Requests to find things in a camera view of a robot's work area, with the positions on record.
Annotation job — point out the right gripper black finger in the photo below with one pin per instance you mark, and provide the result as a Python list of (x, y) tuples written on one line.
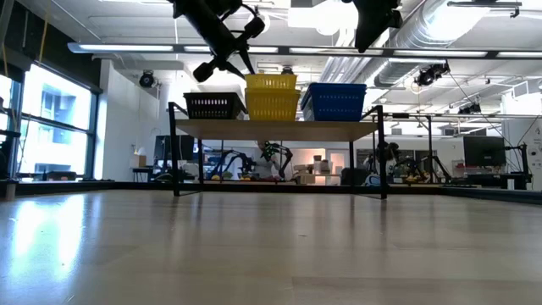
[(366, 38)]

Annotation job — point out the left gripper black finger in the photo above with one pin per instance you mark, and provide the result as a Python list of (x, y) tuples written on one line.
[(248, 62), (237, 70)]

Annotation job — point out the yellow plastic basket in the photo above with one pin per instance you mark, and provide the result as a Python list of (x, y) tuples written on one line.
[(271, 81), (273, 112)]

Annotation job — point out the black plastic basket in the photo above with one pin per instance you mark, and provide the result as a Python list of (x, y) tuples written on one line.
[(211, 112)]

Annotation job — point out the blue and black background robot arm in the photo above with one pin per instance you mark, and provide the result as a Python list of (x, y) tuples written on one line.
[(245, 163)]

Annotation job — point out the black ceiling spotlight cluster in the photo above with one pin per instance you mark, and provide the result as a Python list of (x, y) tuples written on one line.
[(427, 76)]

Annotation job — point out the black computer monitor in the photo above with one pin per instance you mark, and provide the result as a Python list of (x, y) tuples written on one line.
[(186, 148), (485, 150)]

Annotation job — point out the long ceiling light bar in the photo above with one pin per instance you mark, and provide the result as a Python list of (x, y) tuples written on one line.
[(127, 48)]

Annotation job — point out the person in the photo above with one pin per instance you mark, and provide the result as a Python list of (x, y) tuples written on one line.
[(264, 168), (391, 150)]

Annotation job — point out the black track spotlights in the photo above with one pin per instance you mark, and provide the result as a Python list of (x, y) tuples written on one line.
[(466, 110)]

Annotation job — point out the cardboard box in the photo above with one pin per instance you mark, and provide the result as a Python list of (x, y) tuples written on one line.
[(305, 178), (139, 161)]

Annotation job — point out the large glass window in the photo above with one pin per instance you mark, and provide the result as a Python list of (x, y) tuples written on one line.
[(55, 127)]

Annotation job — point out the round black ceiling camera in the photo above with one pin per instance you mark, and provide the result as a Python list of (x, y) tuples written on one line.
[(147, 79), (287, 70)]

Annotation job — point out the silver air duct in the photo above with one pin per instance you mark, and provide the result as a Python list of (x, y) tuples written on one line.
[(432, 38)]

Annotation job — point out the wooden shelf with black frame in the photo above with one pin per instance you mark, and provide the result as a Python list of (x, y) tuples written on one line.
[(275, 130)]

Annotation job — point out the black table edge rail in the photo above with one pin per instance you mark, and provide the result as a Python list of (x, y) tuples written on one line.
[(487, 195)]

